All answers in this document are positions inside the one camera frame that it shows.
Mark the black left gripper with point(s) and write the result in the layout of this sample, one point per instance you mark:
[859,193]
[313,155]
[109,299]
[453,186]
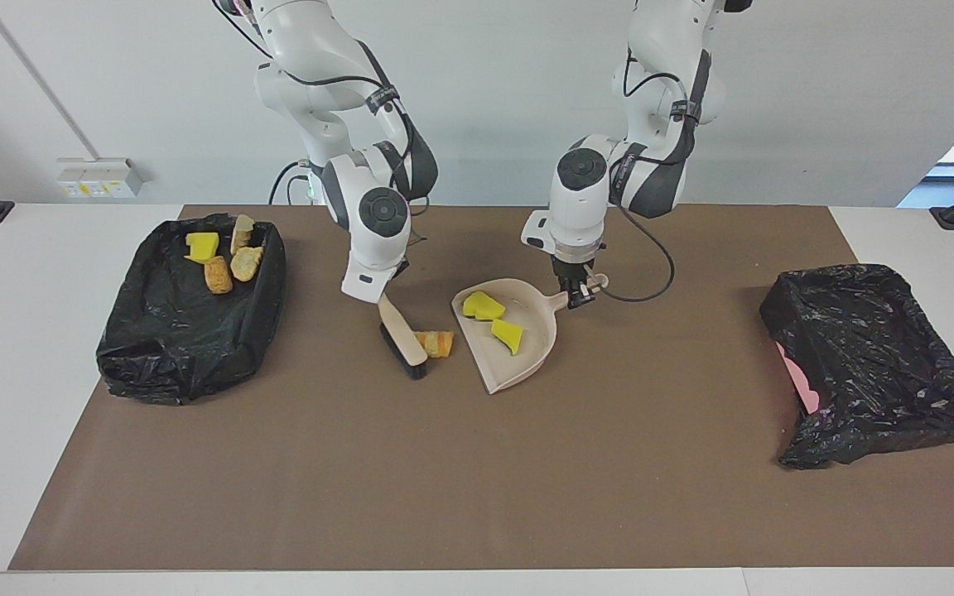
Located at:
[578,269]

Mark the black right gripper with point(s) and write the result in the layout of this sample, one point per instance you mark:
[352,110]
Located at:
[399,271]

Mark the beige brush black bristles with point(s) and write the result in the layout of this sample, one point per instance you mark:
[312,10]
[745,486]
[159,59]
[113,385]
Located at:
[402,335]

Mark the striped croissant piece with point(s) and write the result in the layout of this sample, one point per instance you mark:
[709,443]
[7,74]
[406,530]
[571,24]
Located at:
[241,232]
[437,343]
[247,263]

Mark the yellow sponge piece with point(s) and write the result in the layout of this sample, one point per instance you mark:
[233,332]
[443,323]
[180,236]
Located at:
[202,246]
[508,334]
[484,305]

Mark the beige plastic dustpan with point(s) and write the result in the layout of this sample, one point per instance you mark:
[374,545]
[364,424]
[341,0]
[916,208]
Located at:
[518,372]

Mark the brown bread roll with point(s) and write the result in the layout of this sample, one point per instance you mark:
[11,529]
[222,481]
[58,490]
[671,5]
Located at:
[218,275]

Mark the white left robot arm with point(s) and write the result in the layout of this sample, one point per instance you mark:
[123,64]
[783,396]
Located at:
[580,199]

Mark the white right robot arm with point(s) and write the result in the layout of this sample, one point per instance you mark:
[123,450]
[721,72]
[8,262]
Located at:
[378,215]

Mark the black trash bag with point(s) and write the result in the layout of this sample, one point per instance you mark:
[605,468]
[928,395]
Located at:
[874,356]
[171,331]

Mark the pink plastic bin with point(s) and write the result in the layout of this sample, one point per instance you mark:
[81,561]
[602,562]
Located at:
[804,389]

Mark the brown table mat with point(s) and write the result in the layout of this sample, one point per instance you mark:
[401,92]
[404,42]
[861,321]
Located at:
[278,497]

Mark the white wall socket box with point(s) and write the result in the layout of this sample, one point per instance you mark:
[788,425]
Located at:
[100,178]

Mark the white wall conduit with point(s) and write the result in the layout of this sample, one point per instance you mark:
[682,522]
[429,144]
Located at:
[40,83]

